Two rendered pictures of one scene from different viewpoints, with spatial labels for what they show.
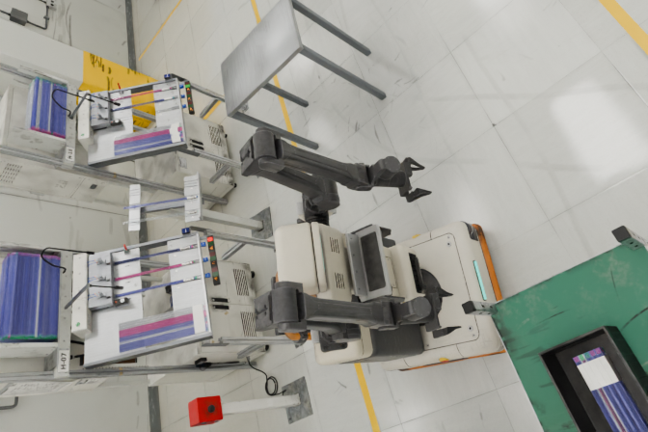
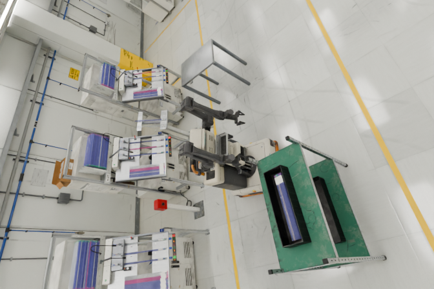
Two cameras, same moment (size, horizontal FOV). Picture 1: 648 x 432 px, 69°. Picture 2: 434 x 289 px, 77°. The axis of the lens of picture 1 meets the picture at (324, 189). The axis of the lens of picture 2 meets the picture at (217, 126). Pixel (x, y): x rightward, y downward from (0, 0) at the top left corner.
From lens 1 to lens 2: 1.11 m
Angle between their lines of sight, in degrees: 4
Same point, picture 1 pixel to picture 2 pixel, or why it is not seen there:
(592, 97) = (325, 94)
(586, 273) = (283, 151)
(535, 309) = (268, 162)
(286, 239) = (193, 133)
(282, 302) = (186, 146)
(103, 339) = (123, 172)
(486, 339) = not seen: hidden behind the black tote
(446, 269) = (259, 156)
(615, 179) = (327, 127)
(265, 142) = (188, 100)
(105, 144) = (129, 93)
